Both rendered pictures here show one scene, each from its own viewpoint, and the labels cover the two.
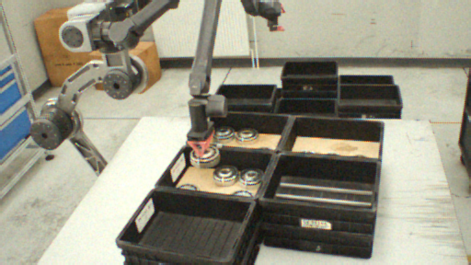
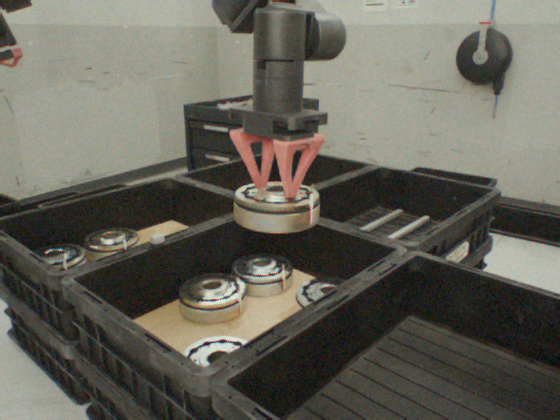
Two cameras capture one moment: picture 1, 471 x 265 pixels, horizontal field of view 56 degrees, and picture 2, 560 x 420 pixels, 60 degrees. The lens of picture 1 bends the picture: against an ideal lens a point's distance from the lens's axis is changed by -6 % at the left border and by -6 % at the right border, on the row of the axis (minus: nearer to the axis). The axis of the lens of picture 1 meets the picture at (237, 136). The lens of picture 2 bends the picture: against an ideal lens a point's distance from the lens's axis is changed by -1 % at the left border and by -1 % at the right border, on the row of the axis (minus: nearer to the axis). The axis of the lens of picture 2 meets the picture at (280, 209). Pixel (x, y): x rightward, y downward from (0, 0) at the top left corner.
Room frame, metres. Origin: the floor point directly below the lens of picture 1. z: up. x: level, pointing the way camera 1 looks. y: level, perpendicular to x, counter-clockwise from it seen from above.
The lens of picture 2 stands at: (1.20, 0.64, 1.23)
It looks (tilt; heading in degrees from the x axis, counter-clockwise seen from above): 20 degrees down; 291
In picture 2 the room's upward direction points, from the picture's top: straight up
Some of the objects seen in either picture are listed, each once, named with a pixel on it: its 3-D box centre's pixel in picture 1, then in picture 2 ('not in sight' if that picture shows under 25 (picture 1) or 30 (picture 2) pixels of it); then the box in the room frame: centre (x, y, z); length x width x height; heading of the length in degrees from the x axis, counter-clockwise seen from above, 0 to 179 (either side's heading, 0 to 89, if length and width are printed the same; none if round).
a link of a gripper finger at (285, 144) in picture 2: (201, 143); (283, 156); (1.40, 0.13, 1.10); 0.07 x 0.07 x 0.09; 68
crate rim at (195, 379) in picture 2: (216, 171); (245, 270); (1.47, 0.09, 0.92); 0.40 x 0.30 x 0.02; 69
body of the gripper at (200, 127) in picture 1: (199, 123); (277, 93); (1.41, 0.12, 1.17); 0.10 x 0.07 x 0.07; 158
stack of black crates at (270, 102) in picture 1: (246, 123); not in sight; (2.78, -0.08, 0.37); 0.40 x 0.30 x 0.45; 75
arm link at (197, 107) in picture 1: (199, 108); (282, 36); (1.41, 0.12, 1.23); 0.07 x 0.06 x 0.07; 74
